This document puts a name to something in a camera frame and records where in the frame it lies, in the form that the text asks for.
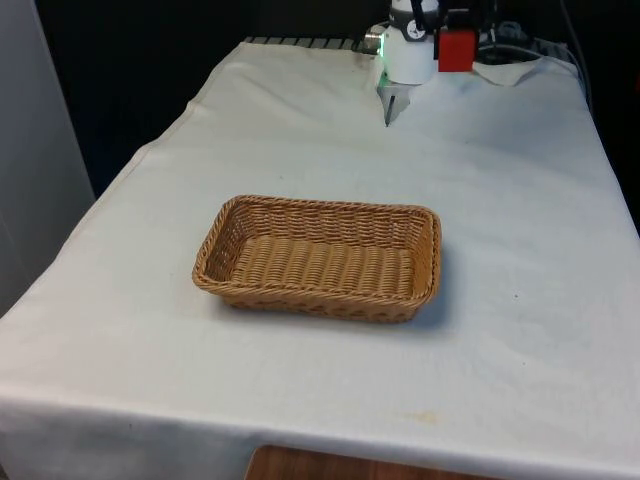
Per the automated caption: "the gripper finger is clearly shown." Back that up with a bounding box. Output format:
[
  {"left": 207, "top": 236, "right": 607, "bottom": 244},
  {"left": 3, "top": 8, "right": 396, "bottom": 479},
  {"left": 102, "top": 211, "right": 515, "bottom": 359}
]
[
  {"left": 412, "top": 0, "right": 449, "bottom": 62},
  {"left": 467, "top": 0, "right": 499, "bottom": 49}
]

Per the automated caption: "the red cube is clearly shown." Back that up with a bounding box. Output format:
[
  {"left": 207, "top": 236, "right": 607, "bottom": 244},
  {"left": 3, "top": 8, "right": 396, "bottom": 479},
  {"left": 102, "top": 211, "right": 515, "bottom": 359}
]
[{"left": 437, "top": 8, "right": 476, "bottom": 73}]

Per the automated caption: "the brown wicker basket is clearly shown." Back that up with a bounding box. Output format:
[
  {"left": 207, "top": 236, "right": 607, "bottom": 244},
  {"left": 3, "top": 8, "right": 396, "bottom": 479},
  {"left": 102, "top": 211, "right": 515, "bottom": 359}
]
[{"left": 191, "top": 194, "right": 444, "bottom": 324}]

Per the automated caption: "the grey cable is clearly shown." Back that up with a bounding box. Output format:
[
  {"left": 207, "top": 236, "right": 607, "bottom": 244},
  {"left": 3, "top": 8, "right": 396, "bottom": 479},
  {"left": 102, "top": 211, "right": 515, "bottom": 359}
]
[{"left": 558, "top": 0, "right": 596, "bottom": 114}]

